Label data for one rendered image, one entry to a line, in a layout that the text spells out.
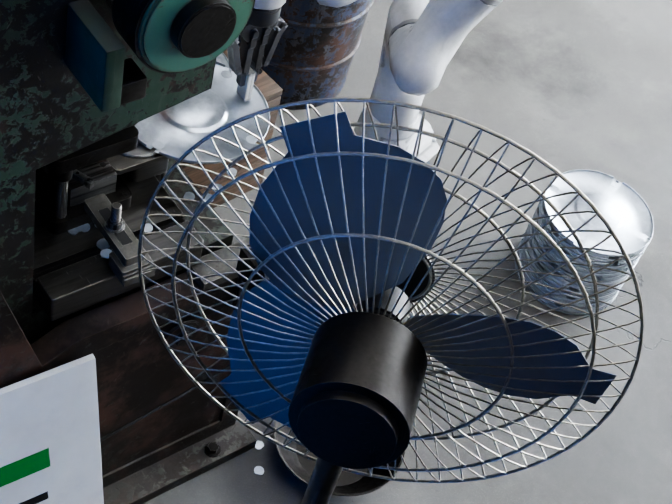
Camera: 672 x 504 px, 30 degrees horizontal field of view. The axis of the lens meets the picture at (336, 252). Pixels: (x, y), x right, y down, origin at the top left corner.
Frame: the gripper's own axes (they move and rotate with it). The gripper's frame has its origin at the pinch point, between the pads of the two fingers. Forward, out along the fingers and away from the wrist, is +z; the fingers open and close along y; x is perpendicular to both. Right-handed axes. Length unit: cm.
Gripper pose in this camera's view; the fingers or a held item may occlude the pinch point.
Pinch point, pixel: (245, 82)
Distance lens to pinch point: 235.7
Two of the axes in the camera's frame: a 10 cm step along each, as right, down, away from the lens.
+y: 8.0, -3.4, 4.9
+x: -5.6, -7.0, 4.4
